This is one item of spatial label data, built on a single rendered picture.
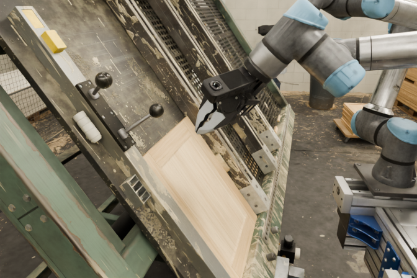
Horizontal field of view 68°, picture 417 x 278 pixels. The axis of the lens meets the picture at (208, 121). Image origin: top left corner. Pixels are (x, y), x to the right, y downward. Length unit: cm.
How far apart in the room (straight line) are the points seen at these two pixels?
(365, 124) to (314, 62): 80
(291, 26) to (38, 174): 53
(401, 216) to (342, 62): 86
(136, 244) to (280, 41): 58
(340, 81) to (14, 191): 63
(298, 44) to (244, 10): 562
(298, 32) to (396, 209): 96
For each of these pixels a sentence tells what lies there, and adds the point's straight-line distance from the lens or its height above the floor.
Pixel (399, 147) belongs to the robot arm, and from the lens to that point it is 131.
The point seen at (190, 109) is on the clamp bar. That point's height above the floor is 131.
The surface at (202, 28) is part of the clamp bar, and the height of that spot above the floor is 156.
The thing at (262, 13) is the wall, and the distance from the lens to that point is 624.
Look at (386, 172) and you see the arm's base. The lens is 136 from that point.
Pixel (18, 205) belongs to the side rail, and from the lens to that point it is 67.
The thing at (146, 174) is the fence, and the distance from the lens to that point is 82.
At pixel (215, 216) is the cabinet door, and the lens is 103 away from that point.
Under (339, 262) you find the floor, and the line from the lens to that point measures 252.
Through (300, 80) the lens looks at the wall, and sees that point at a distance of 650.
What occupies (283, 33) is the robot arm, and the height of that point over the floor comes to 163.
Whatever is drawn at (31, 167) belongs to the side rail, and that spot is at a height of 141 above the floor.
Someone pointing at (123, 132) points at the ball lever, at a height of 138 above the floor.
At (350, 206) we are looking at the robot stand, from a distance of 136.
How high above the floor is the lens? 168
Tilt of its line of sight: 21 degrees down
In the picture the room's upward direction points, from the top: straight up
